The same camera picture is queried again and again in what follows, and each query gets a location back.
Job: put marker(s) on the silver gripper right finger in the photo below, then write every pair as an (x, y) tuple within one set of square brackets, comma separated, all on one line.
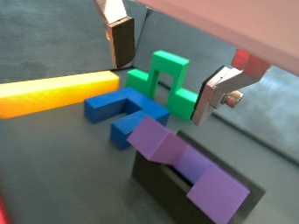
[(220, 88)]

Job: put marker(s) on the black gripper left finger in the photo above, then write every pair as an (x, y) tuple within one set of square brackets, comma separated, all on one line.
[(120, 30)]

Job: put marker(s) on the purple U-shaped block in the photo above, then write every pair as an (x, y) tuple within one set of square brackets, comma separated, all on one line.
[(215, 193)]

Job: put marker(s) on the black angle fixture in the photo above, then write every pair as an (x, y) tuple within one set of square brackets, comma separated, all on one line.
[(167, 186)]

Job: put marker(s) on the green stepped block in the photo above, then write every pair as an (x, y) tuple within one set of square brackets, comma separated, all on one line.
[(167, 71)]

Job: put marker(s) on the blue U-shaped block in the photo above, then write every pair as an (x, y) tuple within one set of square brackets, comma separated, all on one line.
[(128, 102)]

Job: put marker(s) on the yellow long block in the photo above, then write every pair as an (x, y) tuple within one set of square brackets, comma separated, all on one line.
[(31, 96)]

